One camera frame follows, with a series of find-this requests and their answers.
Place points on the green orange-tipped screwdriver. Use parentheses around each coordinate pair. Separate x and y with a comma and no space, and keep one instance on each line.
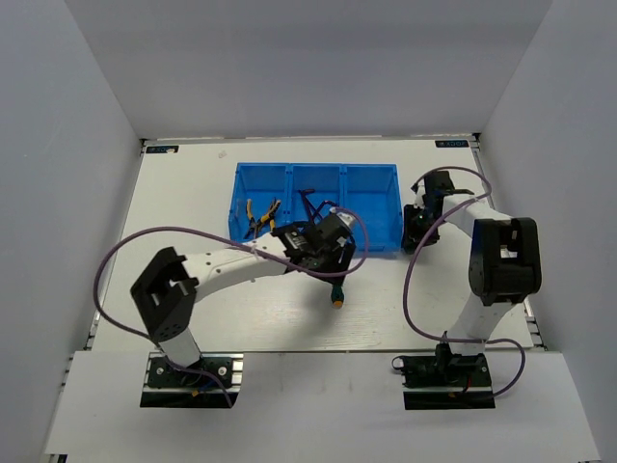
(337,296)

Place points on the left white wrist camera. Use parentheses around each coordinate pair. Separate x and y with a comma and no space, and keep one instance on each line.
(346,218)

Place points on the yellow-handled needle-nose pliers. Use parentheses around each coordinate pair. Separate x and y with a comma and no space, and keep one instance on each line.
(268,218)

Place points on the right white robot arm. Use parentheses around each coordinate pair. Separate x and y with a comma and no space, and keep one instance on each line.
(504,258)

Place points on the right corner logo sticker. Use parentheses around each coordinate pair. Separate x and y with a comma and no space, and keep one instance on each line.
(451,144)

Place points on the thin hex key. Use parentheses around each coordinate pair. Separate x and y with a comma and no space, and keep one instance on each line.
(307,204)

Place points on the left corner logo sticker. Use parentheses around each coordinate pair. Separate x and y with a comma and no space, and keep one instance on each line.
(162,149)

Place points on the dark hex key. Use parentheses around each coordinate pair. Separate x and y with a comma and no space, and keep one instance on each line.
(317,214)

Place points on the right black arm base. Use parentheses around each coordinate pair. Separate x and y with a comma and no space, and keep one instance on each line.
(445,381)

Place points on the blue three-compartment plastic bin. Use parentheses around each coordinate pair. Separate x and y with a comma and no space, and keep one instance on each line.
(370,190)

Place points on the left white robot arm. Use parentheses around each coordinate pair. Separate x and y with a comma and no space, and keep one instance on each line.
(167,290)

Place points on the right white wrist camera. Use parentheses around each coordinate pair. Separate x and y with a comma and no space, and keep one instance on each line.
(419,191)

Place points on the orange-handled small pliers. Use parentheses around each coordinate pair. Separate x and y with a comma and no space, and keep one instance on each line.
(254,224)

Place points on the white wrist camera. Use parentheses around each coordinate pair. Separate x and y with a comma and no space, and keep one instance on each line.
(346,218)
(419,191)

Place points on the corner logo sticker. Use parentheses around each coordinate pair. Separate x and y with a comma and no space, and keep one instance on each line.
(451,144)
(162,149)

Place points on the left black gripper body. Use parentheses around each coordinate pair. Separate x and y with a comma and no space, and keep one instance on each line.
(330,260)

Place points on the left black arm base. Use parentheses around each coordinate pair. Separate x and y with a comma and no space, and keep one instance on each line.
(213,383)

